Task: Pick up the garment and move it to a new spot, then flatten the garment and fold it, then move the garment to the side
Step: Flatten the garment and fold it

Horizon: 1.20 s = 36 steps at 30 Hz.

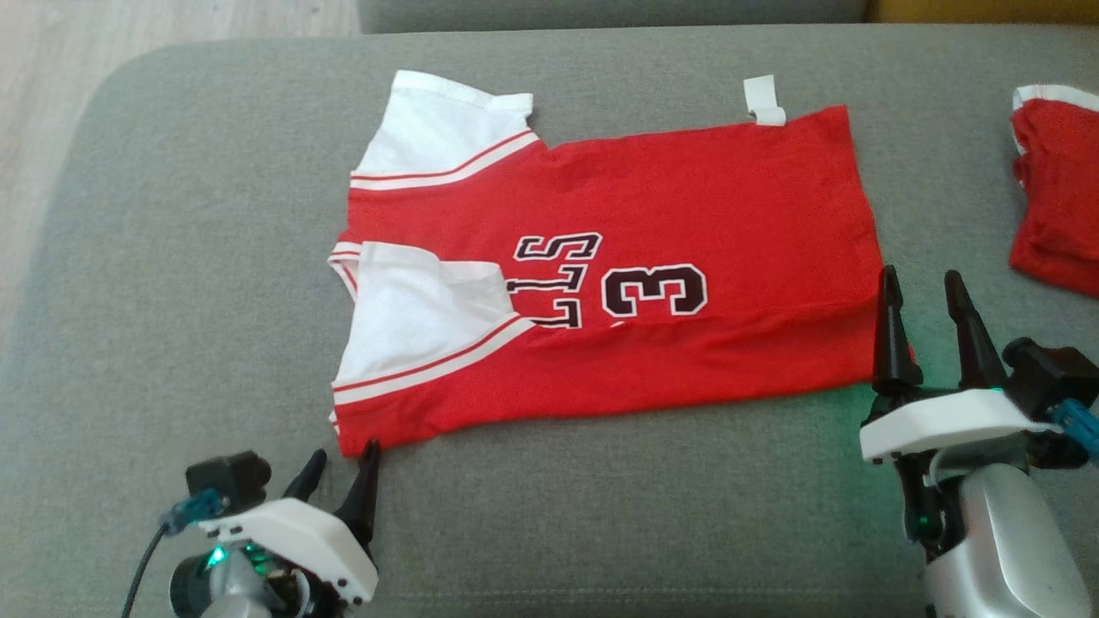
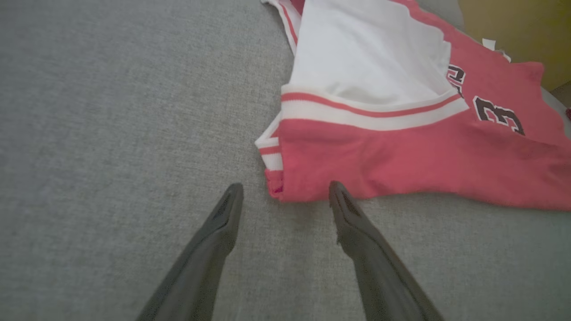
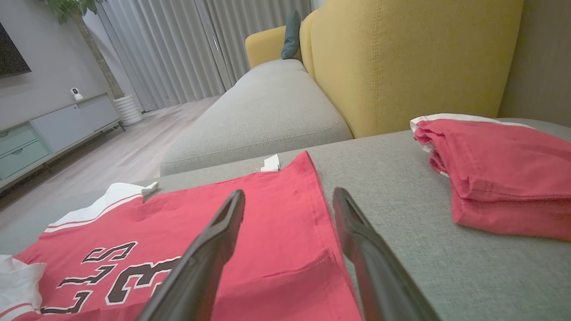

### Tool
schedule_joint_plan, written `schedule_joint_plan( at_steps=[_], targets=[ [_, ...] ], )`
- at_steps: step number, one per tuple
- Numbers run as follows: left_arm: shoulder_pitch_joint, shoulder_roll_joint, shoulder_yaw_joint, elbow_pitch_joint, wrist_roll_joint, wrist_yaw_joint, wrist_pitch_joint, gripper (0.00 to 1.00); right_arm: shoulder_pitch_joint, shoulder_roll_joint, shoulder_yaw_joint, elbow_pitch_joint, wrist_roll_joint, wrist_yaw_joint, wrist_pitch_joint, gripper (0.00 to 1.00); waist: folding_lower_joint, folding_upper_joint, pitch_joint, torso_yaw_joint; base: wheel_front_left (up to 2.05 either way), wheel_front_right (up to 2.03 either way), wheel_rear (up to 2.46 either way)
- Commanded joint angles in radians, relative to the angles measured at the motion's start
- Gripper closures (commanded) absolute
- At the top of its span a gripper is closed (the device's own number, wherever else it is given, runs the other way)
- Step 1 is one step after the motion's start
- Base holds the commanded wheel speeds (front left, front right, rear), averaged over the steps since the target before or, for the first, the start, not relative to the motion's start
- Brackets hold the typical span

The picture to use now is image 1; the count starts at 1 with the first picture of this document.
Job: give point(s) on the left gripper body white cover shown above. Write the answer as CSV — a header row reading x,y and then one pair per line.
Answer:
x,y
300,532

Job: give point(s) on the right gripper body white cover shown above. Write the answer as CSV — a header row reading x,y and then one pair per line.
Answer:
x,y
944,416

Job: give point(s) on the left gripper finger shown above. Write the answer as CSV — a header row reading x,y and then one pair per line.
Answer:
x,y
307,481
365,498

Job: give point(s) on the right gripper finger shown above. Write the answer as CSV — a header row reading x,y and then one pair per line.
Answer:
x,y
893,352
974,352

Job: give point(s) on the red shorts white side stripe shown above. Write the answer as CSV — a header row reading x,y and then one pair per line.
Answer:
x,y
1060,197

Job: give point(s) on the red Bulls jersey white sleeves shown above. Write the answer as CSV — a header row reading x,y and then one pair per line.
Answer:
x,y
687,197

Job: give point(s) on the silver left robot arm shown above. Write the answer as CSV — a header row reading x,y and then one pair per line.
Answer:
x,y
232,592

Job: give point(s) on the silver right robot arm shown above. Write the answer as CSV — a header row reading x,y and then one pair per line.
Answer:
x,y
1004,549

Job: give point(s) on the large grey sofa seat cushion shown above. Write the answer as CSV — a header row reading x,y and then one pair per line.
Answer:
x,y
172,300

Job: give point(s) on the wide yellow sofa back cushion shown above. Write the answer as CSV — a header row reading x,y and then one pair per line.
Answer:
x,y
987,9

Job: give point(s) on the small grey sofa seat cushion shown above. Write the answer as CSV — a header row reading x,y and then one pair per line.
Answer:
x,y
601,13

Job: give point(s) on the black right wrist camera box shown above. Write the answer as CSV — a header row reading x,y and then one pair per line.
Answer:
x,y
1043,369

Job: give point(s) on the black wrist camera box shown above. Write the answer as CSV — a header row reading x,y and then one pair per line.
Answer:
x,y
1043,369
227,476

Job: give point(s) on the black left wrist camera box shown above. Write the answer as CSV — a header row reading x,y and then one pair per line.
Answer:
x,y
227,476

